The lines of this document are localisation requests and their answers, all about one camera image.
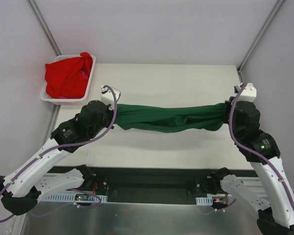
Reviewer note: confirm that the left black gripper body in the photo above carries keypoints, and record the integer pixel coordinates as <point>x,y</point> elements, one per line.
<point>110,117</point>

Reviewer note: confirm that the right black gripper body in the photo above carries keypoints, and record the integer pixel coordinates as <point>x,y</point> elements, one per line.
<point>228,113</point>

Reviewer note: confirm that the green t shirt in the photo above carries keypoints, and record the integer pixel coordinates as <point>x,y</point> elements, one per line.
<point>170,120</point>

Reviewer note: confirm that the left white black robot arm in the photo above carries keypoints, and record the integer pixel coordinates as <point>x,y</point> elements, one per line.
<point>23,189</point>

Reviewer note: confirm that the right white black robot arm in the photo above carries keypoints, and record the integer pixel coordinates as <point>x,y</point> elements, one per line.
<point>275,214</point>

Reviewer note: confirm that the red t shirt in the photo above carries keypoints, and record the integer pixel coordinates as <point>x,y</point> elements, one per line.
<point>68,78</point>

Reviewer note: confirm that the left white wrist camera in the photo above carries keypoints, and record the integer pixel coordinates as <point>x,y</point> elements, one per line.
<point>110,96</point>

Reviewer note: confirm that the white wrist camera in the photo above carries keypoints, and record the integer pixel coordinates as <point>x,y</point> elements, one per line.
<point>110,96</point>
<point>248,94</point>

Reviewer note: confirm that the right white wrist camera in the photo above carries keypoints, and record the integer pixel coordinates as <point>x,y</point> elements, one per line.
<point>248,94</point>

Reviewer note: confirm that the aluminium rail beam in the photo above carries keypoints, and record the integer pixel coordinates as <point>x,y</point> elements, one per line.
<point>253,184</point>

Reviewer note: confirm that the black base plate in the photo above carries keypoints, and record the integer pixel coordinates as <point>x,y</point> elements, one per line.
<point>156,185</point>

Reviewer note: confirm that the left slotted cable duct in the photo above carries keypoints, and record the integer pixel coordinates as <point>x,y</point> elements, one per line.
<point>75,197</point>

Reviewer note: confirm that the slotted cable duct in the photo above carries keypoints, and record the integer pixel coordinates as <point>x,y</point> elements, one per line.
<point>75,197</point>
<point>204,201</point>

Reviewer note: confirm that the right slotted cable duct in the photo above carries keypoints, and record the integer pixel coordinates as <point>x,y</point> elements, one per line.
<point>204,201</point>

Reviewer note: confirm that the right aluminium frame post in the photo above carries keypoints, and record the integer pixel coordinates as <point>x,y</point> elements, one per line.
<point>261,33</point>

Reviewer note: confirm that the aluminium frame post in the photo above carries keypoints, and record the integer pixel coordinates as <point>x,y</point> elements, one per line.
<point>44,26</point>
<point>261,33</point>

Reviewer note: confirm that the left aluminium frame post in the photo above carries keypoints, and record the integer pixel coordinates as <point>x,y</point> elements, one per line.
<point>44,26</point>

